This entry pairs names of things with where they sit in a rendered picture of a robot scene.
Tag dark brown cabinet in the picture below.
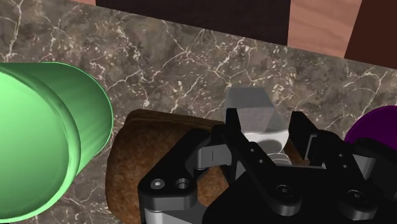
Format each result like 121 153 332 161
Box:
344 0 397 70

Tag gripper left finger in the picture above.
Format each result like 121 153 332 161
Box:
137 108 303 224

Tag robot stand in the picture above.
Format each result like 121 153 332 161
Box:
95 0 291 46

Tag brown bread slice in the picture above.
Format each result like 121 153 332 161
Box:
105 108 311 224

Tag green cylindrical cup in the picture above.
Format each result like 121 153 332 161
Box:
0 61 115 223

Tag purple round object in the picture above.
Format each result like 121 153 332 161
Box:
344 105 397 146

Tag grey and white faceted object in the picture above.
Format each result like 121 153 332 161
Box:
223 87 291 165

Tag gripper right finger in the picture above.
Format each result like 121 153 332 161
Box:
288 111 397 221

